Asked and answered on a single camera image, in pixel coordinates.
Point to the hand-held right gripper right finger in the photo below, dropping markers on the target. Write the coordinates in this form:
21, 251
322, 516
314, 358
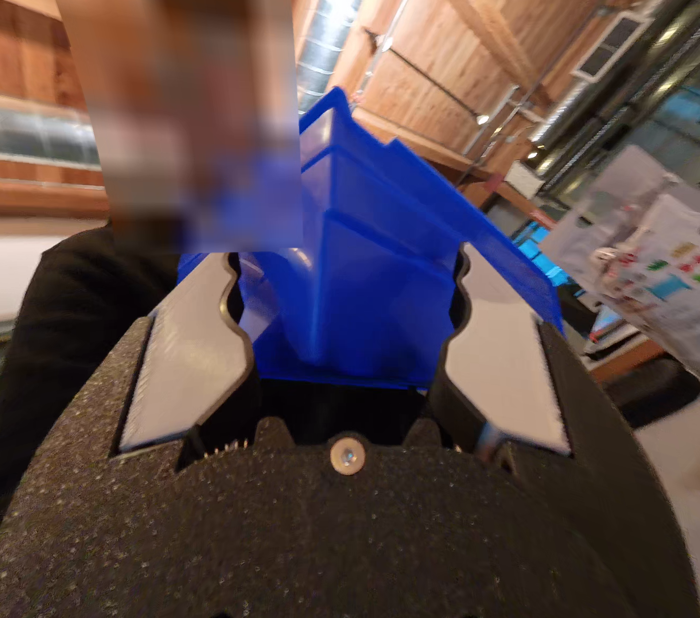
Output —
502, 355

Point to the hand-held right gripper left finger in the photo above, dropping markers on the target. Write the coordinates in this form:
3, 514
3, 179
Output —
185, 355

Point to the blue plastic bin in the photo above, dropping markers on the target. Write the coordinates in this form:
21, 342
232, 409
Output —
371, 273

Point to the person's black clothing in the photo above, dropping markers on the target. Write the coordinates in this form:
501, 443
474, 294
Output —
81, 311

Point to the white vent grille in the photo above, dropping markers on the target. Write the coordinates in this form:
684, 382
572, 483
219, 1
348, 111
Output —
609, 46

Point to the white wall box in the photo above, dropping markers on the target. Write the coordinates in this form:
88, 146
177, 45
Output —
524, 179

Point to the silver ventilation duct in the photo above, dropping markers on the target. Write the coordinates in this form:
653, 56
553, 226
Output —
333, 27
579, 103
43, 139

